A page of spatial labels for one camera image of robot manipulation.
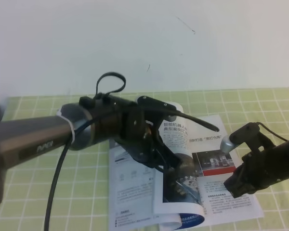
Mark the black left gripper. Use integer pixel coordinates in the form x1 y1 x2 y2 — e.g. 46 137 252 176
91 94 219 204

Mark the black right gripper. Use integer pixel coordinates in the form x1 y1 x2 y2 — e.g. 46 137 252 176
224 122 275 198

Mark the magazine book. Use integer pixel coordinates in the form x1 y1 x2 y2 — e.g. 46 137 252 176
108 115 264 231

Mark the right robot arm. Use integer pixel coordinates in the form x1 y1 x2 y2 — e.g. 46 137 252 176
220 122 289 198

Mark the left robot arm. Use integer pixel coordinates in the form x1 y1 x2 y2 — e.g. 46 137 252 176
0 93 219 204

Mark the green checkered tablecloth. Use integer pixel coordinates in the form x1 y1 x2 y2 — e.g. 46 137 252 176
0 88 289 231

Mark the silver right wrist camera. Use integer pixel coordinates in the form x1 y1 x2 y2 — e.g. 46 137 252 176
220 136 239 153

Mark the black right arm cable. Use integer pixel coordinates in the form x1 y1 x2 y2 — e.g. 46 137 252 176
256 122 289 142

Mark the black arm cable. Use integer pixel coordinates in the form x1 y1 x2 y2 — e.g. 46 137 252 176
45 72 126 231
256 122 289 142

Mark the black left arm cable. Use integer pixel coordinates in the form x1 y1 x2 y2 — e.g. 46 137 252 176
45 72 126 231

